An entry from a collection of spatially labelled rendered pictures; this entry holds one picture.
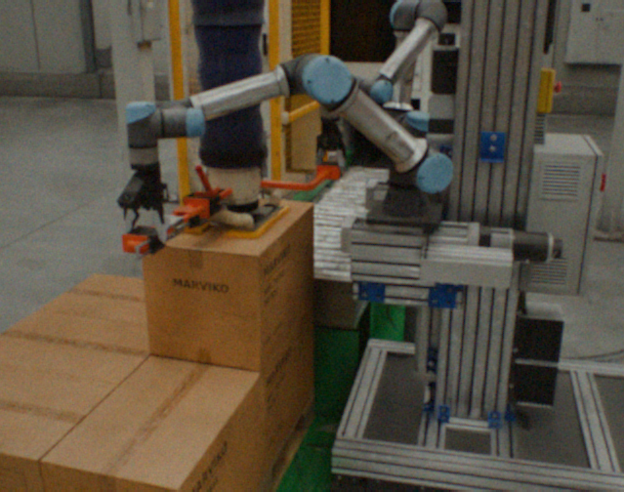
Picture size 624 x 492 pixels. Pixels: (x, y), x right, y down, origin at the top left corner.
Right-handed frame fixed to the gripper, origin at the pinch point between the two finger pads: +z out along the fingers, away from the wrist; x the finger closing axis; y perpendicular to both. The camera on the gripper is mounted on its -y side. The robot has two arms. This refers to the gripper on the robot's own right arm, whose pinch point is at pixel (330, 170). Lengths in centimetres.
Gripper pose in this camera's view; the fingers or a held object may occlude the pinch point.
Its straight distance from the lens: 260.6
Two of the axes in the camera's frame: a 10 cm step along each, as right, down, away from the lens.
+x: 9.6, 1.0, -2.8
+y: -2.9, 3.2, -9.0
